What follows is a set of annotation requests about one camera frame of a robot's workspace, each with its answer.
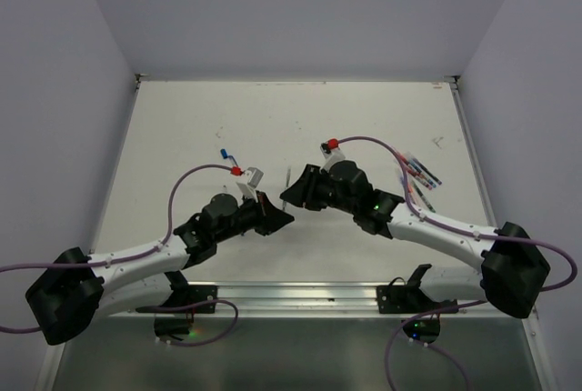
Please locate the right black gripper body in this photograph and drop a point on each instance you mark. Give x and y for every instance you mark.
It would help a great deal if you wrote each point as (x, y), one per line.
(331, 198)

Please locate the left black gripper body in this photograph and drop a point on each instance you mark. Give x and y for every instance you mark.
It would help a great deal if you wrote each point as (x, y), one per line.
(245, 218)

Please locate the grey slim pen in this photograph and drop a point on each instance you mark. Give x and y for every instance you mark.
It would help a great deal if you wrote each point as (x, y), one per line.
(287, 183)

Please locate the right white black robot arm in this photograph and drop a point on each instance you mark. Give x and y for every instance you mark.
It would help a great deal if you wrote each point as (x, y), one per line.
(506, 268)

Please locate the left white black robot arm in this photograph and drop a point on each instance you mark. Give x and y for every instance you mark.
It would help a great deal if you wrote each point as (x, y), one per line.
(77, 288)

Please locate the red capped clear pen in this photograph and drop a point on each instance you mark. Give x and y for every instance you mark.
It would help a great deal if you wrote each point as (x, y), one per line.
(416, 186)

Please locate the blue patterned pen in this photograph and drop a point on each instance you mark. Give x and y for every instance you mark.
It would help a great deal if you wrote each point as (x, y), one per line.
(432, 179)

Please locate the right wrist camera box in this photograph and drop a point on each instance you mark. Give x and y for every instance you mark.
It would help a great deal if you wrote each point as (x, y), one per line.
(332, 153)

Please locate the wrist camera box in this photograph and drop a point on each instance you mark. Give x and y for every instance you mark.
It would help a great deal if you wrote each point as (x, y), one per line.
(249, 181)
(332, 153)

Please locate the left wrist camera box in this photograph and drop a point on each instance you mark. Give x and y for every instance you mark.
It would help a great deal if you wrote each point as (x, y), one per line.
(249, 181)

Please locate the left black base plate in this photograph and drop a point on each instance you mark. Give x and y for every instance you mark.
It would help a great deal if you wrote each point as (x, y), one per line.
(196, 294)

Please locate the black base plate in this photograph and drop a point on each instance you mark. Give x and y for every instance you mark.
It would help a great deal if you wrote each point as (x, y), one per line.
(405, 297)
(196, 294)

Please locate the aluminium front rail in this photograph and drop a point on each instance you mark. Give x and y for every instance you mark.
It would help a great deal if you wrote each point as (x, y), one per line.
(305, 299)

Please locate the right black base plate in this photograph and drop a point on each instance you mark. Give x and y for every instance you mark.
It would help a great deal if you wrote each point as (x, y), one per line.
(405, 297)

